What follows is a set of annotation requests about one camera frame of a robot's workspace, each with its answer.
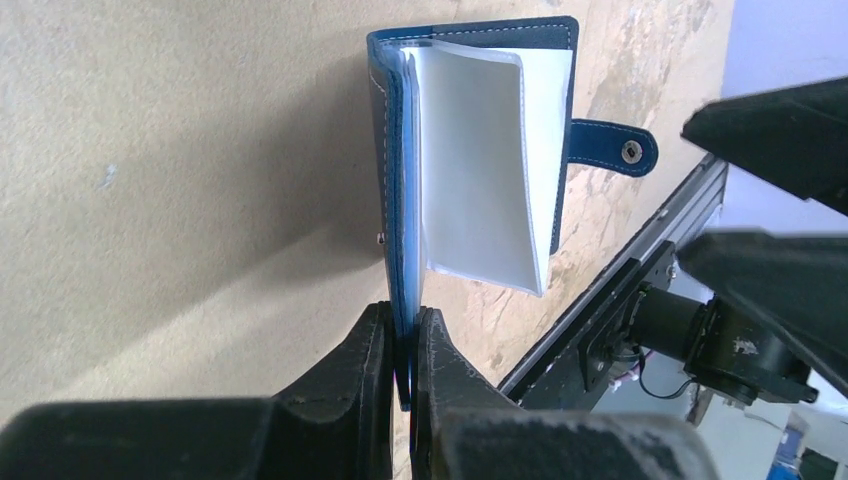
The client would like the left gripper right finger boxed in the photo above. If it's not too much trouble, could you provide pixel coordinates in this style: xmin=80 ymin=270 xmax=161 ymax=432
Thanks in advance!
xmin=410 ymin=308 xmax=719 ymax=479

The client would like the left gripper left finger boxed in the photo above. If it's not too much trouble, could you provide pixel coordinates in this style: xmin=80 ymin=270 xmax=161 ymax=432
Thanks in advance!
xmin=1 ymin=302 xmax=393 ymax=479

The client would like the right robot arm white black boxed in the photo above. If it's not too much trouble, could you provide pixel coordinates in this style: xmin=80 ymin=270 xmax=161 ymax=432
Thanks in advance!
xmin=629 ymin=78 xmax=847 ymax=404

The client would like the black aluminium mounting rail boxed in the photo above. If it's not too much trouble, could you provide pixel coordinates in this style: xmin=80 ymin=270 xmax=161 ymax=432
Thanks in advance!
xmin=499 ymin=155 xmax=728 ymax=410

